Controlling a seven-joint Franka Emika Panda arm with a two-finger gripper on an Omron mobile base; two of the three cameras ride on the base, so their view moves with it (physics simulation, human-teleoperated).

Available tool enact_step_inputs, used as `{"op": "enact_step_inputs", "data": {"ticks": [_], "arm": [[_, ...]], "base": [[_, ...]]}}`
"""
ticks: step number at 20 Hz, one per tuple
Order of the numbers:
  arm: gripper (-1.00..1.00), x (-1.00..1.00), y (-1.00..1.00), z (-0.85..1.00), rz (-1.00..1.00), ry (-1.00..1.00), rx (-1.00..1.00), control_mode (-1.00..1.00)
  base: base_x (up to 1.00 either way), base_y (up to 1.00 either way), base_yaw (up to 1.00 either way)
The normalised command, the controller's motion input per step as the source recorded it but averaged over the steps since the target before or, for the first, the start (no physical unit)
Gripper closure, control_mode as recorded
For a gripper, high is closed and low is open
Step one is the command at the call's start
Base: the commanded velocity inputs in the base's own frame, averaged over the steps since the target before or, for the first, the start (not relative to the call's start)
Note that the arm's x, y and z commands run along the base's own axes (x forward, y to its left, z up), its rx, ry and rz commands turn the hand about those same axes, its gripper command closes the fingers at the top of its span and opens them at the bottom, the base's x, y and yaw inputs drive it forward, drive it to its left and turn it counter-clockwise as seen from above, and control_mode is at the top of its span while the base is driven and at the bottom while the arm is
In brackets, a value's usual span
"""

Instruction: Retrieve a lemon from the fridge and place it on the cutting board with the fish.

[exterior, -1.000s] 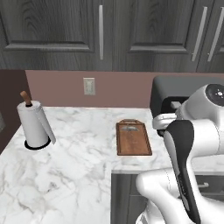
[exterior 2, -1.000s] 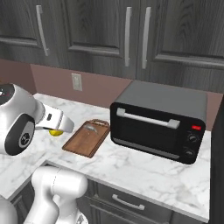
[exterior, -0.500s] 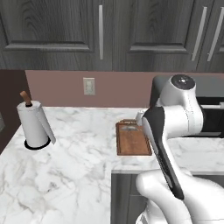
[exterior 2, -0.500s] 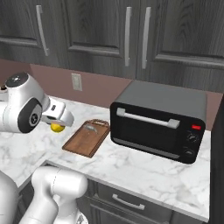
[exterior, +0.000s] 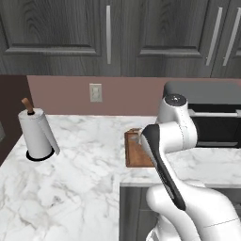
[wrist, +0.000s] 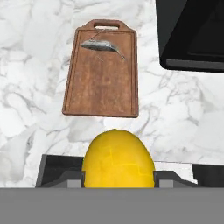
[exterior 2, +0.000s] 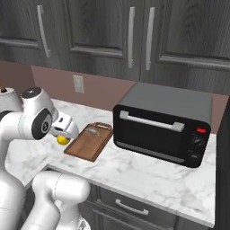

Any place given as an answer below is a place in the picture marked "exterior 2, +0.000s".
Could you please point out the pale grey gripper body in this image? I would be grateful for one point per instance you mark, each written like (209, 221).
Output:
(67, 130)

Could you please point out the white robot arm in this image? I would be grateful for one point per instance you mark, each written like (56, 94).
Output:
(45, 194)

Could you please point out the yellow lemon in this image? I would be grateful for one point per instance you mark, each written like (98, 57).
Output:
(63, 140)

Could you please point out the brown wooden cutting board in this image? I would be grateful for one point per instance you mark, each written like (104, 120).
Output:
(86, 146)

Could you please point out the grey fish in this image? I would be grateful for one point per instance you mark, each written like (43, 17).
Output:
(93, 131)

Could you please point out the black fridge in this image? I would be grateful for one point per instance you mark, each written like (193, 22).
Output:
(223, 167)

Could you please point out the white rounded container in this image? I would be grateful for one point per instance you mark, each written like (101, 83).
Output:
(10, 100)

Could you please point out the dark grey drawer front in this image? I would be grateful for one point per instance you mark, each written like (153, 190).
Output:
(101, 221)
(161, 214)

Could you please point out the dark grey cupboard door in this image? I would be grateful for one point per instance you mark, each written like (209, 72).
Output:
(99, 33)
(191, 36)
(18, 30)

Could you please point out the black toaster oven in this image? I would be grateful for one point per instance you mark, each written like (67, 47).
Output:
(167, 101)

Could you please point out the black toaster oven knob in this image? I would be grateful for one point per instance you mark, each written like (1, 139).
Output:
(194, 156)
(197, 141)

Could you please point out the white wall socket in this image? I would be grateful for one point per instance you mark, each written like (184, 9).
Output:
(78, 84)

